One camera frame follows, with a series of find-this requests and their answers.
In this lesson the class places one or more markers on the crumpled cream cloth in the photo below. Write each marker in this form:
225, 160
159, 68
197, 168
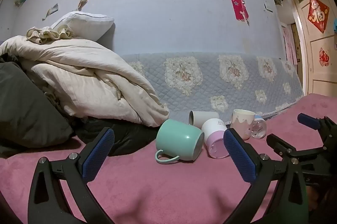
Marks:
44, 34

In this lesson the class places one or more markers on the cream panelled door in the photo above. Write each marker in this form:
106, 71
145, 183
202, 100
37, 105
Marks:
316, 50

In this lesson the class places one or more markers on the dark grey cloth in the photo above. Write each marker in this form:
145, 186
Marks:
23, 108

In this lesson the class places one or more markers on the quilted floral cover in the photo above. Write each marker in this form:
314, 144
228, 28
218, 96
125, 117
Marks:
200, 87

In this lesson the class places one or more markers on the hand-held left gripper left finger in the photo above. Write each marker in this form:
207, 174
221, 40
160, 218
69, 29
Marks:
97, 153

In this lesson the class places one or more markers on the red door sticker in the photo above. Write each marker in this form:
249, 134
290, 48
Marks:
324, 56

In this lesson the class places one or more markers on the cream duvet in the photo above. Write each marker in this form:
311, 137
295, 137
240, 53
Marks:
79, 68

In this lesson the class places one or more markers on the pink hanging cloth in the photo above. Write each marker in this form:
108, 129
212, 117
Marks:
289, 45

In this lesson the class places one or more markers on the green mug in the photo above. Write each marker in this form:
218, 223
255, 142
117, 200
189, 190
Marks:
176, 137

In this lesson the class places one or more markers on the white and pink cup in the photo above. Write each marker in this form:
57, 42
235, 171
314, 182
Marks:
213, 131

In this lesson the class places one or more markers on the paper wall sticker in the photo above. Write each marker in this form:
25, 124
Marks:
51, 12

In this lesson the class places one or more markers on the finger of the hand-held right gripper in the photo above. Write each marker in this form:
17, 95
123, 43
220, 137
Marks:
279, 145
308, 121

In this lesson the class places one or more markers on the white wall switch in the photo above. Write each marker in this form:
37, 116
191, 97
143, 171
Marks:
268, 7

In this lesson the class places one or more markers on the white pillow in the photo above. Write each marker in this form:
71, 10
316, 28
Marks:
84, 23

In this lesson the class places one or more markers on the grey cup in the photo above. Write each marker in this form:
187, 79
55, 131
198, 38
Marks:
205, 116

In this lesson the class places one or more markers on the red diamond poster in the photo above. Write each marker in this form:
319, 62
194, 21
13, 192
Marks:
318, 13

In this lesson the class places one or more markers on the cream drip-pattern mug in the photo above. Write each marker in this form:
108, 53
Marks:
242, 121

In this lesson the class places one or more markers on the black jacket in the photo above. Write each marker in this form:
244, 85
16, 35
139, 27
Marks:
131, 134

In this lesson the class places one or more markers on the clear glass cup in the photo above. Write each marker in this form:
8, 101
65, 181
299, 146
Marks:
259, 129

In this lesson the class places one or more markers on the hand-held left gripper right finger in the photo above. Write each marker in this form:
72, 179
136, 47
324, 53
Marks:
241, 155

